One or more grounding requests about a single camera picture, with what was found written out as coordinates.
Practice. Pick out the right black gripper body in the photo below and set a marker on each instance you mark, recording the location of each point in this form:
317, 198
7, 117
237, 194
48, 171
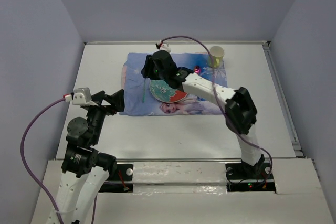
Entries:
150, 71

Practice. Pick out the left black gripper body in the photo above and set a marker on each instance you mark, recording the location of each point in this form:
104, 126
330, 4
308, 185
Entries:
97, 115

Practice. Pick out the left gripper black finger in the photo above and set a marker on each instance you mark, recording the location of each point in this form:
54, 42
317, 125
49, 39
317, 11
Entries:
116, 100
97, 98

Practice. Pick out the iridescent fork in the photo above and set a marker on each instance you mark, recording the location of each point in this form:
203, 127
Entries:
144, 91

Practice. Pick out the blue princess print placemat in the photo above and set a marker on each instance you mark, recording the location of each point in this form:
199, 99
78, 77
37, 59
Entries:
132, 84

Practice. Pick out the teal and red plate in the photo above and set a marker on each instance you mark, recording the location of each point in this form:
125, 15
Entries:
164, 93

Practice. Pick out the iridescent spoon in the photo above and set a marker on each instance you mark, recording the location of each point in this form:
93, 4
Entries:
198, 70

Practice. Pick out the pale yellow mug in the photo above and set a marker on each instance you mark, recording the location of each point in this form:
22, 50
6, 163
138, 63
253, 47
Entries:
216, 56

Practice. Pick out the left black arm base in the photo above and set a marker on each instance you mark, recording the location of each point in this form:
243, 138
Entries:
120, 181

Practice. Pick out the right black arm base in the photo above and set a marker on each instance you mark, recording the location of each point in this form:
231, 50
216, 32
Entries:
239, 181

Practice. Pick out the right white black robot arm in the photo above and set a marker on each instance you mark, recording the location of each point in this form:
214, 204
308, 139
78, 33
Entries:
236, 105

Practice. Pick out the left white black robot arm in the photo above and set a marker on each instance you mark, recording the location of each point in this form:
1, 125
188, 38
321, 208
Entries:
84, 169

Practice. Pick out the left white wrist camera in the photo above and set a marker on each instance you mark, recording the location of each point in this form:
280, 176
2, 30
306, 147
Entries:
80, 97

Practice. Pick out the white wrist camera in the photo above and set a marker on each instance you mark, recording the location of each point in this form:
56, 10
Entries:
80, 97
160, 45

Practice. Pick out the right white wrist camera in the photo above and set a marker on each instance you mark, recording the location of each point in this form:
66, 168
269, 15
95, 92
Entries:
160, 45

